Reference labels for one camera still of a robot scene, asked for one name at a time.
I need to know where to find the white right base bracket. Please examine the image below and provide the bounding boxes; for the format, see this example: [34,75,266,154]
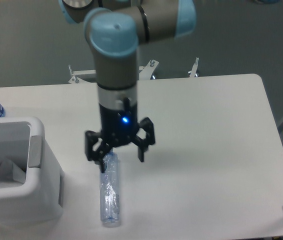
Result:
[188,57,200,78]

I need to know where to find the white base bracket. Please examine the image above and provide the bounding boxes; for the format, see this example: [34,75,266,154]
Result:
[139,59,159,81]
[188,57,200,78]
[68,64,96,84]

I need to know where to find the white middle base bracket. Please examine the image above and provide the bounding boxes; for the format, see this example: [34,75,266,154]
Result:
[139,59,159,81]

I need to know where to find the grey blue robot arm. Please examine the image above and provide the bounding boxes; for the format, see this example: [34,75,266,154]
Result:
[59,0,197,173]

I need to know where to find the clear plastic bottle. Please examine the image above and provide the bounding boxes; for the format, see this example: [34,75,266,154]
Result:
[99,151,120,227]

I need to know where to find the white left base bracket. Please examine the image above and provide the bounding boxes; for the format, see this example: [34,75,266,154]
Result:
[68,64,96,84]

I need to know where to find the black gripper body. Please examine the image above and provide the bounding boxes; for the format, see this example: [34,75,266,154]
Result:
[99,104,139,148]

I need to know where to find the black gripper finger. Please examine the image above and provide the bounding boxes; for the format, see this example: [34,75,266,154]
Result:
[84,130,113,173]
[131,117,156,163]

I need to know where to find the white trash can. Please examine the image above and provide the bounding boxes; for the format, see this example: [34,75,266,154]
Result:
[0,117,65,225]

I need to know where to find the clear plastic bag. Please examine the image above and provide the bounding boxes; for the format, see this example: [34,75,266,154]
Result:
[0,157,26,189]

